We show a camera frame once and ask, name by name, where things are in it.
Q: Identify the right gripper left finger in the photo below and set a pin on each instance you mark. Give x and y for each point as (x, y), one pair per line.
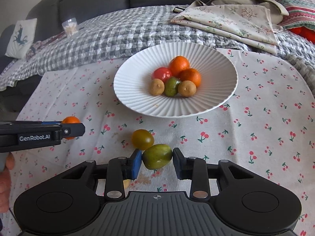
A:
(118, 170)

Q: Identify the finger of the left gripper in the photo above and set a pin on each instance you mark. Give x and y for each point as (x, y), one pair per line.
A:
(33, 133)
(20, 123)

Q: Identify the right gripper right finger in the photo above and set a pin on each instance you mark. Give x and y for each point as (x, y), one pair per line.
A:
(195, 170)

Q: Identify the olive brown tomato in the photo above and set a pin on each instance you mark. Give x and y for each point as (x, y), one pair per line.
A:
(142, 139)

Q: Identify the dark green tomato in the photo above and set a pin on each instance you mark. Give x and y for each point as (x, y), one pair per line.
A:
(157, 156)

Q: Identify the brown longan fruit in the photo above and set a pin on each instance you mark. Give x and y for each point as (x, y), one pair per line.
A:
(187, 88)

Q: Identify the tan longan fruit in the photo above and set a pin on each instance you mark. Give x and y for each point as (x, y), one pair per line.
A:
(156, 87)

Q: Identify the red tomato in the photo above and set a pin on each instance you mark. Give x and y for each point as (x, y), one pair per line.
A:
(162, 73)

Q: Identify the large orange mandarin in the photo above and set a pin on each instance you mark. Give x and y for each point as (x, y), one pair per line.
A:
(178, 64)

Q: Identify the person's left hand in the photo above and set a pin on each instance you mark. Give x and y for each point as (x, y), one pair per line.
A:
(5, 183)

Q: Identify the cherry print cloth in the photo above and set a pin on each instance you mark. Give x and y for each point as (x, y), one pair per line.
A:
(267, 126)

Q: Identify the white deer print pillow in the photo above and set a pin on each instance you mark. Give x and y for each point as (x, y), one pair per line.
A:
(22, 38)

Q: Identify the white ribbed plate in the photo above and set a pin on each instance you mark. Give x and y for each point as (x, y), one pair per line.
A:
(211, 80)

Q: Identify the clear bag of sticks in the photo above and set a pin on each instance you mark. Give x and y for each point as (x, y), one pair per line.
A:
(70, 27)

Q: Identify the grey checkered blanket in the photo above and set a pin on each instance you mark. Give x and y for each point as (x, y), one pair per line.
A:
(112, 36)

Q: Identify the dark grey sofa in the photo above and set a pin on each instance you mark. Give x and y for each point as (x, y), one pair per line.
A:
(73, 0)

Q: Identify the folded floral cloth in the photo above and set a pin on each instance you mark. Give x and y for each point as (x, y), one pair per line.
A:
(249, 24)

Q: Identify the beige tote bag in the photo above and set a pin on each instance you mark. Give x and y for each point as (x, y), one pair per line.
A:
(277, 10)

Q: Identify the striped patterned pillow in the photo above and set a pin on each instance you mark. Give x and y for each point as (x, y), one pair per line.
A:
(301, 14)

